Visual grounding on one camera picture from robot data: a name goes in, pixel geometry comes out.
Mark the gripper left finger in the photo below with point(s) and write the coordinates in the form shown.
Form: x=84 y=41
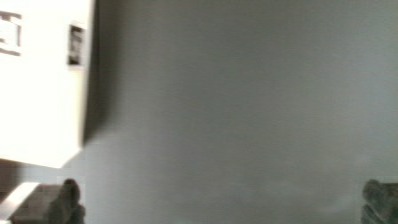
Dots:
x=43 y=204

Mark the white small tagged box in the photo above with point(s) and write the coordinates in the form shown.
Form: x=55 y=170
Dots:
x=44 y=59

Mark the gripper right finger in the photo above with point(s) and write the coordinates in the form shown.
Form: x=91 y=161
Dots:
x=379 y=212

